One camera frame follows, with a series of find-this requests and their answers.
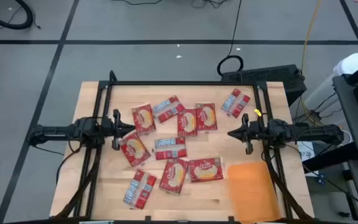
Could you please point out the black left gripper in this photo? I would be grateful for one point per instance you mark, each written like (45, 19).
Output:
(116, 127)

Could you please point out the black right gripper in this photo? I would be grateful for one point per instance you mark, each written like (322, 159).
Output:
(255, 132)

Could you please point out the red popcorn bag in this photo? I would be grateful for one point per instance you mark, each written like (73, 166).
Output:
(144, 119)
(173, 175)
(187, 122)
(235, 103)
(168, 109)
(205, 170)
(170, 148)
(134, 149)
(139, 189)
(206, 116)

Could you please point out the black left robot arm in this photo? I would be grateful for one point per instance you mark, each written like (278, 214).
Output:
(57, 132)

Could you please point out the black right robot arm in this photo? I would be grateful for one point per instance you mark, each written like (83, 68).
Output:
(315, 132)

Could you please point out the yellow tag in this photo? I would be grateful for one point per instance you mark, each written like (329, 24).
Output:
(257, 112)

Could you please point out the black computer case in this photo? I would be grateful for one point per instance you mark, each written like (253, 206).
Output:
(266, 76)

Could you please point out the white paper sheet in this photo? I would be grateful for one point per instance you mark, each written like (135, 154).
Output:
(306, 154)

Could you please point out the silver aluminium bar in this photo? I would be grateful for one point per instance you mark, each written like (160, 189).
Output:
(96, 222)

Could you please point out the dark grey side table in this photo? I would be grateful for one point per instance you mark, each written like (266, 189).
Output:
(356, 124)

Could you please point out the white cylinder object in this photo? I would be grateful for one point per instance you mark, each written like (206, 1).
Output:
(353, 62)

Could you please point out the black metal table frame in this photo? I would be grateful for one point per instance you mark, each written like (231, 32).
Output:
(182, 83)

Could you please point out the black frame clamp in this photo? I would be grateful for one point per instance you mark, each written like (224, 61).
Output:
(148, 219)
(231, 219)

